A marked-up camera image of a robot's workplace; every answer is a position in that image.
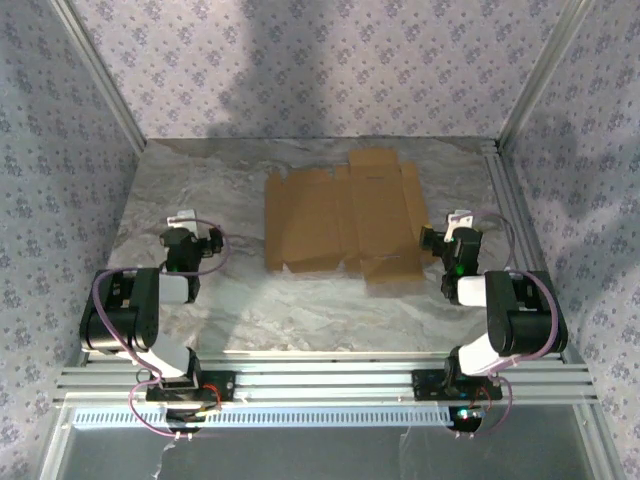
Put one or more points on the aluminium side rail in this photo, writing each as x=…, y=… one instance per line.
x=515, y=225

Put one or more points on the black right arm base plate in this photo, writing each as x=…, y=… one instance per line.
x=425, y=385

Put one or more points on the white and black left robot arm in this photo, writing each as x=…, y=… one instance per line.
x=125, y=320

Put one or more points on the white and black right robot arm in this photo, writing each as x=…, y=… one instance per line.
x=520, y=320

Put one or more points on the aluminium mounting rail beam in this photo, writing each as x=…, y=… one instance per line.
x=320, y=380

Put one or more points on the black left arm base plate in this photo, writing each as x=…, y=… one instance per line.
x=225, y=386

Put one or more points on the brown cardboard paper box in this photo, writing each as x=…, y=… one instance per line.
x=350, y=225

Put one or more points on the aluminium frame bar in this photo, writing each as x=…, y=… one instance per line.
x=600, y=445
x=55, y=445

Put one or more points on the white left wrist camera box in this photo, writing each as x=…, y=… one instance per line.
x=180, y=218

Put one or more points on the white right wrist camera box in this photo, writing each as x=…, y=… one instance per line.
x=460, y=220

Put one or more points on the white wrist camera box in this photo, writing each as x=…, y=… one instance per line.
x=460, y=220
x=180, y=218

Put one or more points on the aluminium corner post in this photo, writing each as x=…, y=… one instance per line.
x=100, y=80
x=545, y=75

